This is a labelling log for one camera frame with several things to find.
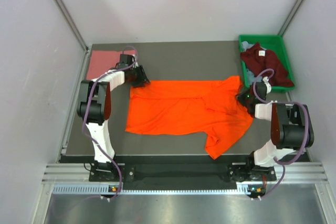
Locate orange t-shirt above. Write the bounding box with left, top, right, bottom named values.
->
left=125, top=76, right=253, bottom=159

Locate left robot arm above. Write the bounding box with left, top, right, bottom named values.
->
left=77, top=52, right=150, bottom=182

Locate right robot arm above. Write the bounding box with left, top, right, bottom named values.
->
left=229, top=82, right=314, bottom=182

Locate folded pink t-shirt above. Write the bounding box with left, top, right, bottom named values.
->
left=86, top=50, right=121, bottom=80

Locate maroon t-shirt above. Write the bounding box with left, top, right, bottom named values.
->
left=240, top=42, right=295, bottom=88

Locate light blue t-shirt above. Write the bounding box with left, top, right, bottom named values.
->
left=241, top=41, right=262, bottom=86

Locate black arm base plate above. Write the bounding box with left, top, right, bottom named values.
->
left=88, top=163, right=276, bottom=183

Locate left corner aluminium post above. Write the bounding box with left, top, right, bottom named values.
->
left=54, top=0, right=89, bottom=51

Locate corner aluminium post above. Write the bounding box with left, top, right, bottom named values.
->
left=278, top=0, right=305, bottom=37
left=54, top=0, right=89, bottom=51

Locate grey slotted cable duct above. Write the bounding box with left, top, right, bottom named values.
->
left=52, top=184, right=264, bottom=195

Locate right corner aluminium post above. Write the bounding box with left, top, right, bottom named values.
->
left=278, top=0, right=305, bottom=37

